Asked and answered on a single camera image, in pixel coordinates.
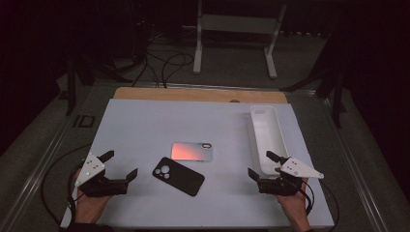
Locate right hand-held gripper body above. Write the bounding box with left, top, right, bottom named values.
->
left=256, top=156, right=325, bottom=196

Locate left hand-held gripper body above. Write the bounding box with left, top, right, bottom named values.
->
left=74, top=152, right=130, bottom=198

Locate white rectangular tray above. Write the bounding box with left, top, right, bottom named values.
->
left=249, top=104, right=290, bottom=178

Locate black phone case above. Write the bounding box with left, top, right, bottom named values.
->
left=152, top=157, right=206, bottom=197

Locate person's left hand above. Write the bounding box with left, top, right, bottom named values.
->
left=72, top=167, right=114, bottom=224

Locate person's right hand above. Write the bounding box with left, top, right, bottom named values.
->
left=274, top=166, right=312, bottom=230

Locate black stand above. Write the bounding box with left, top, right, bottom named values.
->
left=62, top=54, right=133, bottom=117
left=279, top=32, right=350, bottom=130

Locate white table mat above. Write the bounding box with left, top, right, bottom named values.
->
left=60, top=98, right=335, bottom=229

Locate white metal stand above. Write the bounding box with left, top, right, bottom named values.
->
left=182, top=0, right=288, bottom=80

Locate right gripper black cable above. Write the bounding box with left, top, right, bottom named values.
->
left=298, top=178, right=340, bottom=232

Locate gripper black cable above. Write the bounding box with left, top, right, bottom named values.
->
left=40, top=143, right=95, bottom=232
left=298, top=178, right=340, bottom=232

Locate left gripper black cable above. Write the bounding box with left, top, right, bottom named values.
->
left=40, top=143, right=95, bottom=232

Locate metal floor rail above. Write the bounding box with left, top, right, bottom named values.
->
left=0, top=84, right=105, bottom=232
left=317, top=95, right=390, bottom=232
left=95, top=80, right=318, bottom=97

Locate black floor cable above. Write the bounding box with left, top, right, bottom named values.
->
left=161, top=52, right=195, bottom=89
left=130, top=32, right=162, bottom=89

